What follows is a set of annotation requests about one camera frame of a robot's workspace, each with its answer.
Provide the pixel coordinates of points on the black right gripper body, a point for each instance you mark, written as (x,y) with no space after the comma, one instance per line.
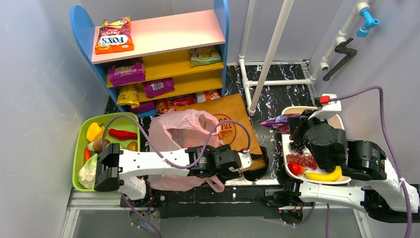
(295,128)

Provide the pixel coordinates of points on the purple Fox's candy bag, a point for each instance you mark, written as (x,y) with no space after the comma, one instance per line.
(280,123)

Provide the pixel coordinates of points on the pink plastic grocery bag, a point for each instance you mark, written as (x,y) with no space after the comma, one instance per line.
(181,129)

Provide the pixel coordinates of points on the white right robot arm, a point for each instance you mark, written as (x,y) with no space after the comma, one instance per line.
(383,198)

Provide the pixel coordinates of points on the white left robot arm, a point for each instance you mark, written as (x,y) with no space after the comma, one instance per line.
(124,171)

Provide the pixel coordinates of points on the brown Trader Joe's tote bag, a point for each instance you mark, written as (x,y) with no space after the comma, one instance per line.
(233,108)

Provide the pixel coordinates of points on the red Kopiko snack bag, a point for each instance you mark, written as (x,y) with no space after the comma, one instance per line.
(169,104)

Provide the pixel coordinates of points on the bottom magenta snack bag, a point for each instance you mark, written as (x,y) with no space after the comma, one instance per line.
(143,107)

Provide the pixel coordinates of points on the green yellow snack bag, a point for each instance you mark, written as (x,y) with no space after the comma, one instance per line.
(204,56)

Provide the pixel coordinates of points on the magenta Toor snack bag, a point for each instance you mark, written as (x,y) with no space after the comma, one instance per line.
(126,71)

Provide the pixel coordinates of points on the orange Fox's candy bag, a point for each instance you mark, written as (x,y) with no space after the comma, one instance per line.
(114,37)

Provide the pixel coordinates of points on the white fruit tray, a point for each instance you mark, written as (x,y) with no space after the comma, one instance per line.
(335,122)

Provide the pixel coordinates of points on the dark grape bunch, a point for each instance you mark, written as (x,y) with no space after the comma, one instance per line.
(297,147)

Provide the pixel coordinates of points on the red grape bunch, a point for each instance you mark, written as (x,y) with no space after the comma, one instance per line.
(304,160)

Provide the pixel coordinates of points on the red strawberry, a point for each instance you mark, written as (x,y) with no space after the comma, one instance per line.
(296,169)

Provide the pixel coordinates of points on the orange white snack packet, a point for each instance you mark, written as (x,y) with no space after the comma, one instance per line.
(207,96)

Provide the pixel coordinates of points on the brown potato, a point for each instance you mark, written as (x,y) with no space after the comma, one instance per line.
(132,146)

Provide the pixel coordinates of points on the small magenta snack packet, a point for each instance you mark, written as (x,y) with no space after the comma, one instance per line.
(158,87)

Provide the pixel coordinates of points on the red chili pepper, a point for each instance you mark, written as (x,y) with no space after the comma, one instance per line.
(122,134)

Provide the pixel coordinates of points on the blue pink yellow shelf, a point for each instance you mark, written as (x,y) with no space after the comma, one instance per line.
(163,44)

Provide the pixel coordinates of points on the blue pipe fitting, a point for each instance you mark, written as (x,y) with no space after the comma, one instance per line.
(369,22)

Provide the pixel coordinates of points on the brown mushroom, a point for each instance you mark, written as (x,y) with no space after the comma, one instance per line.
(95,146)

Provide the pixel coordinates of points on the yellow bell pepper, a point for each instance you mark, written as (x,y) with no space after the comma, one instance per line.
(95,131)

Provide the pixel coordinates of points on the green vegetable tray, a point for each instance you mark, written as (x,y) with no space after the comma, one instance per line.
(82,142)

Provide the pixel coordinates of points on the orange carrot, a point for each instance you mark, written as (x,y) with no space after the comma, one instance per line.
(87,154)

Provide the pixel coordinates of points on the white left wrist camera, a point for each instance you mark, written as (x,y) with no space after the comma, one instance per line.
(245,159)

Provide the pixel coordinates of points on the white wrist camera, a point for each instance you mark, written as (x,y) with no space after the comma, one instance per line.
(327,107)
(245,159)

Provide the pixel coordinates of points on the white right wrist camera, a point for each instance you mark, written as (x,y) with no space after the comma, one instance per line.
(327,107)

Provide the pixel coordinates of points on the white PVC pipe frame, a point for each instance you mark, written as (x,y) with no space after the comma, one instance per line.
(253,89)

